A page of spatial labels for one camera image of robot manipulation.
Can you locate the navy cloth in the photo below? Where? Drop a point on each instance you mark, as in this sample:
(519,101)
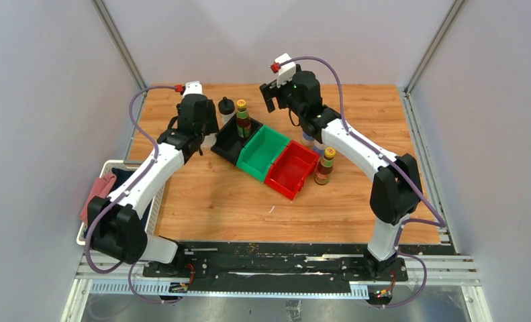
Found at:
(122,176)

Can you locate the left corner aluminium post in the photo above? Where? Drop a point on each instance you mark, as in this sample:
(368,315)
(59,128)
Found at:
(120,45)

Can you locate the white laundry basket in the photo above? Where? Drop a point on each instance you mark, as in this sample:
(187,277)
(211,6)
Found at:
(150,216)

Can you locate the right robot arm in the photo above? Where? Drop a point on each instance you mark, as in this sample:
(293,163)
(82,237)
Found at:
(395,179)

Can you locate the red storage bin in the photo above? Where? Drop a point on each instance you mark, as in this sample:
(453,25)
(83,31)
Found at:
(290,170)

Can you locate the red label sauce bottle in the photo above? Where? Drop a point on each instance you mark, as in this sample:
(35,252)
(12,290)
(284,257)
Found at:
(325,166)

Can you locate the aluminium frame rail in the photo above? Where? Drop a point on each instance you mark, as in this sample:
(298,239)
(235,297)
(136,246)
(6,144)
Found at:
(438,271)

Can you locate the pink cloth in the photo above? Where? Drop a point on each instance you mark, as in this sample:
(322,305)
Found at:
(101,187)

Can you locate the green storage bin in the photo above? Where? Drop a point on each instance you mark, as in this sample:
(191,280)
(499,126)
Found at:
(261,151)

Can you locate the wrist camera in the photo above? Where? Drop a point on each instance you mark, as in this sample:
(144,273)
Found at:
(284,69)
(192,88)

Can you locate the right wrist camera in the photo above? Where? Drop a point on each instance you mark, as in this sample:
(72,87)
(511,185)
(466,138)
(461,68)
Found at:
(284,69)

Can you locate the white spice jar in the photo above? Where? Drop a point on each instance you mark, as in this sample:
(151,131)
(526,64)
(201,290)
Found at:
(318,148)

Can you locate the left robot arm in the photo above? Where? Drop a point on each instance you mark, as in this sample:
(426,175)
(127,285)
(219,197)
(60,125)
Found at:
(114,227)

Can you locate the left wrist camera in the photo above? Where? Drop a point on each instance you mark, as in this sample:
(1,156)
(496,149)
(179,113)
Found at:
(192,88)

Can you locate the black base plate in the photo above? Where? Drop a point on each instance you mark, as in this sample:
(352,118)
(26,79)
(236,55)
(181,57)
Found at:
(267,267)

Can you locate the blue spice jar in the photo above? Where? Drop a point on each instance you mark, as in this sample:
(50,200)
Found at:
(307,140)

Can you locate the right corner aluminium post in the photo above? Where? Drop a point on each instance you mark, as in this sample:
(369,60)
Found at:
(449,19)

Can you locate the squeeze bottle black cap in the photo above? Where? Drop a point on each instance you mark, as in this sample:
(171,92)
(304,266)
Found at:
(209,140)
(227,109)

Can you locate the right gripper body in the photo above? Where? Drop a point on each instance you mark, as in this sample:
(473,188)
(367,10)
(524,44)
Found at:
(285,96)

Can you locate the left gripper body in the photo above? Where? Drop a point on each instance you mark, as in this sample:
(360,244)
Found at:
(210,125)

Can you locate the black storage bin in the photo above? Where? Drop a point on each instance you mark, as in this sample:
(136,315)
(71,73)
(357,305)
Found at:
(229,144)

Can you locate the green label sauce bottle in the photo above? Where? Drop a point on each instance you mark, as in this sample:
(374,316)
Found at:
(243,120)

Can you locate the corner aluminium post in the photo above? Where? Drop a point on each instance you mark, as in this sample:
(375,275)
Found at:
(120,45)
(449,19)

